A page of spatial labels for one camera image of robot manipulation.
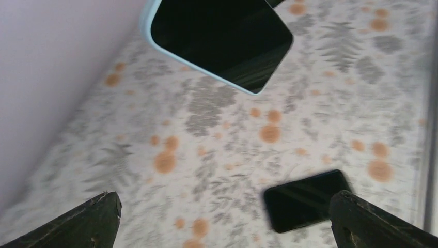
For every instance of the floral patterned table mat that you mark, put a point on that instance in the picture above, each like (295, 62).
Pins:
(190, 156)

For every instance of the black smartphone on table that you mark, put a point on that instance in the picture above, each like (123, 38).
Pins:
(303, 202)

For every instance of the phone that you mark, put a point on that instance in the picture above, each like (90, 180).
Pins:
(240, 43)

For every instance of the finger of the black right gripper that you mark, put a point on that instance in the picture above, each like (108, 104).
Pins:
(274, 3)

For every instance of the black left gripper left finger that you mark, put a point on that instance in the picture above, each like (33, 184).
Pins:
(94, 223)

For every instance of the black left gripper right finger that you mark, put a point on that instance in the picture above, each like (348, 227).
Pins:
(358, 223)

